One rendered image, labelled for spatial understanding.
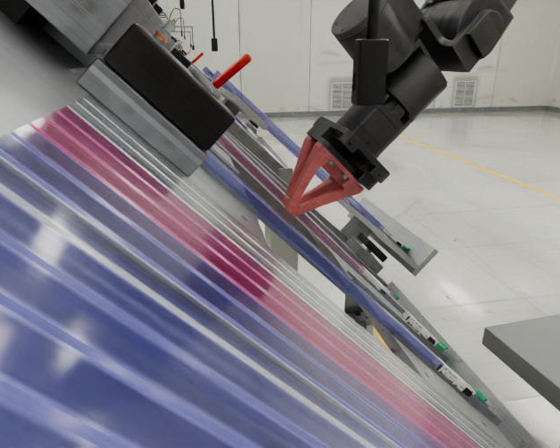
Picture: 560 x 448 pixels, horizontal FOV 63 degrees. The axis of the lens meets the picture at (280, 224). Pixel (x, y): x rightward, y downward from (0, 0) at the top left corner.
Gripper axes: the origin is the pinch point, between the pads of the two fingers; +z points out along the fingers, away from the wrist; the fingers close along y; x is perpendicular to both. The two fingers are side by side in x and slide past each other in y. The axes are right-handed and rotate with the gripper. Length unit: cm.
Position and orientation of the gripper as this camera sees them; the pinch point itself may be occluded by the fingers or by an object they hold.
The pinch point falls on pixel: (292, 204)
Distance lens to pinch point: 49.3
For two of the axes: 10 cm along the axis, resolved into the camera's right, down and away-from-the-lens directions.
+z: -6.9, 7.1, 1.3
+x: 6.9, 6.1, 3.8
